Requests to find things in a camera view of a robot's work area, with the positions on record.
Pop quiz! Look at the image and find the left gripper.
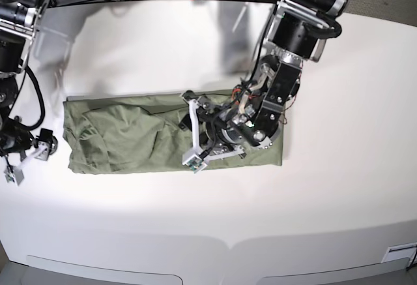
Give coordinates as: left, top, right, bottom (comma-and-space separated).
178, 90, 250, 160

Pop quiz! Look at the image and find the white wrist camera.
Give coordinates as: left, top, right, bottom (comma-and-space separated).
182, 149, 208, 173
4, 166, 24, 186

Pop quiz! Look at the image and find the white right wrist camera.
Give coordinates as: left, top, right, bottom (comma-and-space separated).
4, 166, 24, 186

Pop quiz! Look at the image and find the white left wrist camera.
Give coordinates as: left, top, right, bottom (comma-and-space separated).
182, 149, 208, 173

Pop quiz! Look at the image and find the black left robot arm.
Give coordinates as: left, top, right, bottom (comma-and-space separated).
179, 0, 348, 169

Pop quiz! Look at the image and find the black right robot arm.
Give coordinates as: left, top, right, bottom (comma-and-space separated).
1, 0, 57, 160

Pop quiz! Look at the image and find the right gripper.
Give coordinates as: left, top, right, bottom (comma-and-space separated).
1, 119, 58, 161

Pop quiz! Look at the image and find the green T-shirt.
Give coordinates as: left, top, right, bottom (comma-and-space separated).
63, 93, 283, 175

